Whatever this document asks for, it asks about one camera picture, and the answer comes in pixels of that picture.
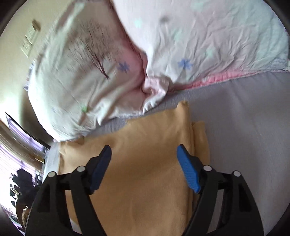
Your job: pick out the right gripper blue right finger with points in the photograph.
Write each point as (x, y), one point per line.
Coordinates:
(204, 181)

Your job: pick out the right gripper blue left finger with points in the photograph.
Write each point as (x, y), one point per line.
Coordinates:
(84, 181)

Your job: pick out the tan fleece garment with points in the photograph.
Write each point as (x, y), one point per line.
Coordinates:
(144, 191)

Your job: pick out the white tree print pillow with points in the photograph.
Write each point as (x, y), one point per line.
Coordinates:
(86, 73)

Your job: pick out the pink floral pillow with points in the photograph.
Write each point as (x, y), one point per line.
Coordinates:
(197, 43)

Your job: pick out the dark framed screen by wall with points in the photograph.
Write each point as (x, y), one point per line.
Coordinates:
(35, 144)

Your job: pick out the beige wall switch plate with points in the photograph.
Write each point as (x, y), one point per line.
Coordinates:
(30, 37)

